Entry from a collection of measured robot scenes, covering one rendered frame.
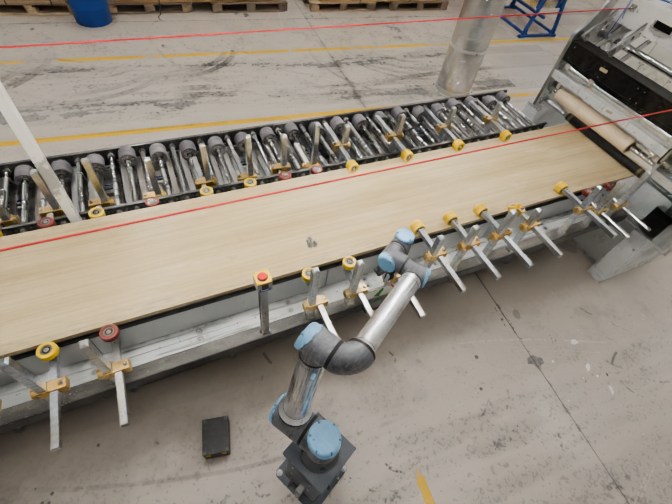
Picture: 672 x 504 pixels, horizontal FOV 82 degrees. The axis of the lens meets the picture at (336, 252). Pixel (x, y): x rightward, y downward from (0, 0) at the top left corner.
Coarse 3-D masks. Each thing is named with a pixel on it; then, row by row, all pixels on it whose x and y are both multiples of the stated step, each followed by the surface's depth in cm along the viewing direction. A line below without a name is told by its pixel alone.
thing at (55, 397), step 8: (56, 360) 174; (56, 368) 172; (56, 376) 170; (56, 392) 166; (56, 400) 164; (56, 408) 162; (56, 416) 160; (56, 424) 158; (56, 432) 157; (56, 440) 155; (56, 448) 154
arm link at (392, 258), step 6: (390, 246) 172; (396, 246) 172; (402, 246) 173; (384, 252) 170; (390, 252) 169; (396, 252) 170; (402, 252) 172; (378, 258) 171; (384, 258) 168; (390, 258) 167; (396, 258) 168; (402, 258) 168; (384, 264) 170; (390, 264) 168; (396, 264) 168; (402, 264) 167; (384, 270) 173; (390, 270) 170; (396, 270) 170
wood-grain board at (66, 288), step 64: (256, 192) 245; (320, 192) 252; (384, 192) 260; (448, 192) 268; (512, 192) 276; (576, 192) 288; (0, 256) 196; (64, 256) 200; (128, 256) 205; (192, 256) 210; (256, 256) 215; (320, 256) 220; (0, 320) 176; (64, 320) 179; (128, 320) 184
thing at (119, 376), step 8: (112, 344) 183; (120, 344) 186; (112, 352) 181; (120, 352) 183; (120, 376) 174; (120, 384) 172; (120, 392) 170; (120, 400) 168; (120, 408) 166; (120, 416) 164; (128, 416) 167; (120, 424) 163; (128, 424) 165
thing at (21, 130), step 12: (0, 84) 158; (0, 96) 159; (0, 108) 162; (12, 108) 164; (12, 120) 168; (24, 132) 173; (24, 144) 177; (36, 144) 182; (36, 156) 183; (36, 168) 188; (48, 168) 190; (48, 180) 195; (60, 192) 202; (60, 204) 207; (72, 204) 214; (72, 216) 216
